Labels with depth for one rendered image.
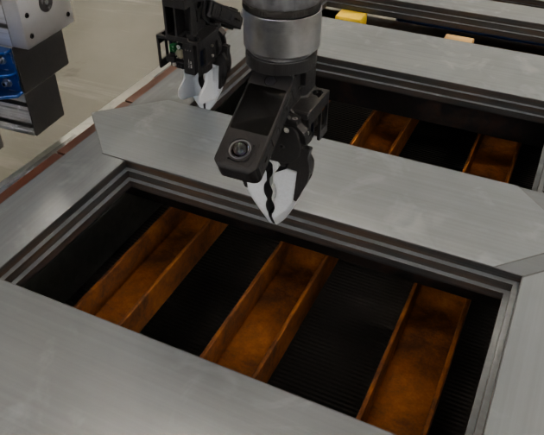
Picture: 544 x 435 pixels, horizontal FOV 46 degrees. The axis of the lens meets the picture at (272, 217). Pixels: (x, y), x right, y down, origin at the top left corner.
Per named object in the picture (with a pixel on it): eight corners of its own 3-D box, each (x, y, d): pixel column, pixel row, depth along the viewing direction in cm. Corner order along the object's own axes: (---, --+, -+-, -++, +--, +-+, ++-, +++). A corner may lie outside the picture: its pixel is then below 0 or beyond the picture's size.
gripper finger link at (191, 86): (174, 120, 104) (168, 67, 98) (192, 104, 108) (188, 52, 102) (191, 124, 103) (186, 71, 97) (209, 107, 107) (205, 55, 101)
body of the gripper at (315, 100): (329, 136, 74) (336, 35, 66) (299, 176, 68) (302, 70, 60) (268, 122, 76) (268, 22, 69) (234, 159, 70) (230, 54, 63)
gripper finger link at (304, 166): (313, 198, 72) (316, 129, 66) (307, 205, 71) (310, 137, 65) (274, 187, 73) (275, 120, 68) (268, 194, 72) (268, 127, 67)
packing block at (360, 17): (366, 28, 150) (367, 12, 147) (358, 36, 146) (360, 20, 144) (341, 24, 152) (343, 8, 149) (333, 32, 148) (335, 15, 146)
